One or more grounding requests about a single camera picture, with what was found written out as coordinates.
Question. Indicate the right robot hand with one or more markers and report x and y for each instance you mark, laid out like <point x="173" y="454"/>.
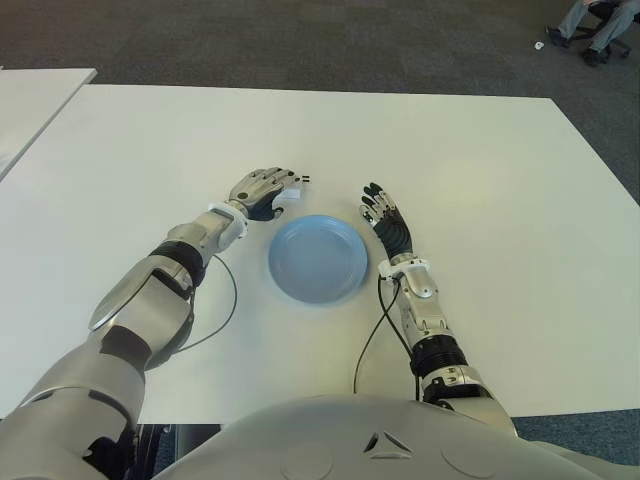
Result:
<point x="395" y="235"/>

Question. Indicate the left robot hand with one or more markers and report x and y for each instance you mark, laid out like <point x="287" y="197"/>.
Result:
<point x="252" y="192"/>

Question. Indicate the white charger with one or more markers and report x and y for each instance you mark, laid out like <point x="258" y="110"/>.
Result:
<point x="292" y="194"/>

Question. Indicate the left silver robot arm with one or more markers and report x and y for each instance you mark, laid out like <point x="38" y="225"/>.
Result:
<point x="145" y="310"/>

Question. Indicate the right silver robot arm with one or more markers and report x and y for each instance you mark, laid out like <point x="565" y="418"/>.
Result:
<point x="430" y="310"/>

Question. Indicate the blue plate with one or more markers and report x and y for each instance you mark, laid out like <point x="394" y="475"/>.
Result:
<point x="320" y="260"/>

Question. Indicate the grey robot torso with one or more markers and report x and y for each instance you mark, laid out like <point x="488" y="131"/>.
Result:
<point x="380" y="450"/>

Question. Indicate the white side table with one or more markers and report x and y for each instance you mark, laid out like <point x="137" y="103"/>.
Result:
<point x="30" y="100"/>

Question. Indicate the dark stand under table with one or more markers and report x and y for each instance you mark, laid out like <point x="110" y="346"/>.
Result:
<point x="155" y="445"/>

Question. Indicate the black office chair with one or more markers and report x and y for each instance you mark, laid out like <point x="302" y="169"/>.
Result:
<point x="622" y="49"/>

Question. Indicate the seated person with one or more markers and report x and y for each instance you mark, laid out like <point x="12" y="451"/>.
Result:
<point x="607" y="30"/>

